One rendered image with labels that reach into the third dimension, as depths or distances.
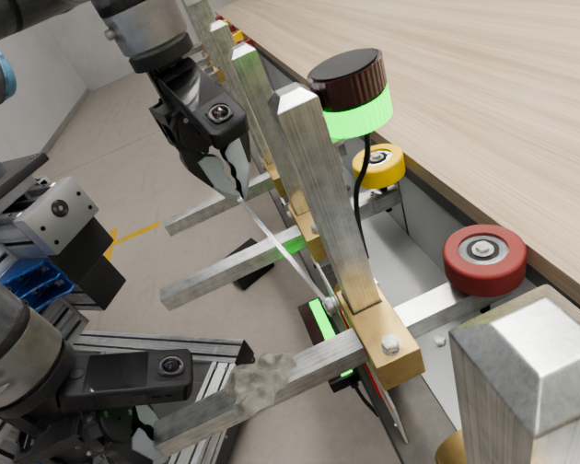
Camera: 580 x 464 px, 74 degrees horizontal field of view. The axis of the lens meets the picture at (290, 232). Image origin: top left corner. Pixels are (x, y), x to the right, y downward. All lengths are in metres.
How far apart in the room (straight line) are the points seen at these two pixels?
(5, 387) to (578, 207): 0.56
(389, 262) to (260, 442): 0.83
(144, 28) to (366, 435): 1.20
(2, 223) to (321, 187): 0.70
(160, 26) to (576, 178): 0.48
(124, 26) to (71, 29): 8.12
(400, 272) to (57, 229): 0.68
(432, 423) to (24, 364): 0.45
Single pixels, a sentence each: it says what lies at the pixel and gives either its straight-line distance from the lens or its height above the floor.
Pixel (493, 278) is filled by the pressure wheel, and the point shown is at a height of 0.90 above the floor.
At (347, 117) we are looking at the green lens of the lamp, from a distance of 0.31.
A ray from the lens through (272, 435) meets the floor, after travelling 1.43.
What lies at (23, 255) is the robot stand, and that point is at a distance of 0.94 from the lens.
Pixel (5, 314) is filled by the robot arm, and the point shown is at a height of 1.09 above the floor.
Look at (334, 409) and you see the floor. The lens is 1.39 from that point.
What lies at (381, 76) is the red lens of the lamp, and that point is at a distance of 0.32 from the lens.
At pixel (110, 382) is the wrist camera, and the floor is 0.98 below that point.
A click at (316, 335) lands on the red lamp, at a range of 0.67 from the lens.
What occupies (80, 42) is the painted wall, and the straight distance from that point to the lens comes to 8.57.
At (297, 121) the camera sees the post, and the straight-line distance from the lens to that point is 0.31.
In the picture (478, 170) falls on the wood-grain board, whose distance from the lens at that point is 0.57.
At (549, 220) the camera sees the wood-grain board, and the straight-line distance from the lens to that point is 0.50.
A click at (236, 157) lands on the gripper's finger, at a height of 1.03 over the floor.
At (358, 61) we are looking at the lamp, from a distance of 0.32.
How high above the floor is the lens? 1.23
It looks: 37 degrees down
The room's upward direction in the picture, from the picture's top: 25 degrees counter-clockwise
